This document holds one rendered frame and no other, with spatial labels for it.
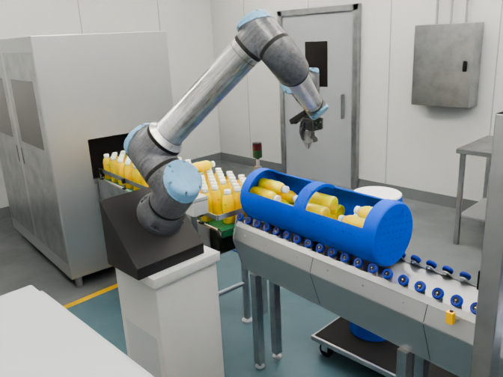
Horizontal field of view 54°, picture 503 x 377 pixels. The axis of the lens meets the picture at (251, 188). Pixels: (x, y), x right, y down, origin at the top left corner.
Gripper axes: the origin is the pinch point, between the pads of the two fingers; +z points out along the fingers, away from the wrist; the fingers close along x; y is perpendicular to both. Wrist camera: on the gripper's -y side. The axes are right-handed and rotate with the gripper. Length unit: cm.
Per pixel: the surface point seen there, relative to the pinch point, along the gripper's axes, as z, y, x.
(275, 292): 94, -33, 6
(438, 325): 55, 80, -14
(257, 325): 110, -33, -9
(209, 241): 60, -56, -23
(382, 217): 21, 51, -8
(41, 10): -91, -455, 34
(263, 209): 32.7, -17.8, -14.2
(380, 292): 52, 54, -13
